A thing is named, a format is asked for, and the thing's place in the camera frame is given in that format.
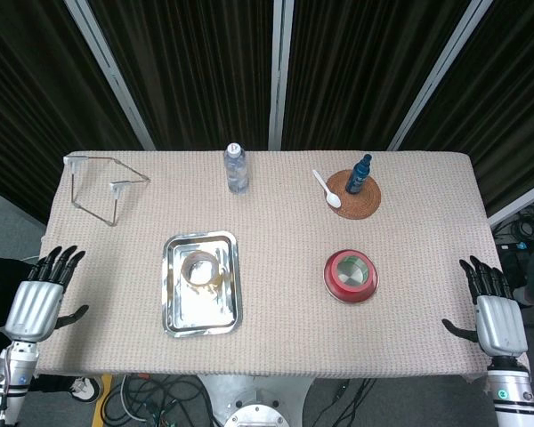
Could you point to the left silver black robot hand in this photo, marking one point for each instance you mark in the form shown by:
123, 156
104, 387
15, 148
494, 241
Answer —
33, 307

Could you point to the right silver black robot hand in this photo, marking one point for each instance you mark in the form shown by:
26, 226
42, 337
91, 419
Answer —
500, 322

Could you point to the yellow clear tape roll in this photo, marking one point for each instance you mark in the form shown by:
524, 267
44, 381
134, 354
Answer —
183, 268

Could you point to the red tape roll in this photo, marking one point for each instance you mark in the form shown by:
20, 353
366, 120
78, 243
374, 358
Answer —
328, 278

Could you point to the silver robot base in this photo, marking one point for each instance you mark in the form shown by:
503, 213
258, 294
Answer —
253, 400

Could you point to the black white sneaker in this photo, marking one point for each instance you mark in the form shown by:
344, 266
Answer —
85, 389

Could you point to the round steel plate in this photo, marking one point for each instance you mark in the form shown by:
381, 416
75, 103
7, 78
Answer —
351, 276

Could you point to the rectangular steel tray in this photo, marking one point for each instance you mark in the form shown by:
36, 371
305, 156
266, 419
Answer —
196, 311

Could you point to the round woven brown coaster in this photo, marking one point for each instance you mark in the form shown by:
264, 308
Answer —
360, 204

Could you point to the blue spray bottle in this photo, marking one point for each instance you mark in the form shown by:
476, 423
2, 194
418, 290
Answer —
358, 178

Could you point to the white plastic spoon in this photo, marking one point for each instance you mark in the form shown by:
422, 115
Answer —
335, 201

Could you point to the dark pleated curtain panel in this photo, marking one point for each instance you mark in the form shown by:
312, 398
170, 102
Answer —
191, 66
26, 89
365, 66
516, 89

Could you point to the beige waffle tablecloth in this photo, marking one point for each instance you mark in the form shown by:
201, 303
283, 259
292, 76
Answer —
285, 267

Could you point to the clear plastic water bottle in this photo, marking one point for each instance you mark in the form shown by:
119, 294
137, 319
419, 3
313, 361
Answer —
237, 173

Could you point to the white partition post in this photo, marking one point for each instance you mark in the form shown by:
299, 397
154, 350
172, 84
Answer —
440, 75
520, 202
111, 75
279, 75

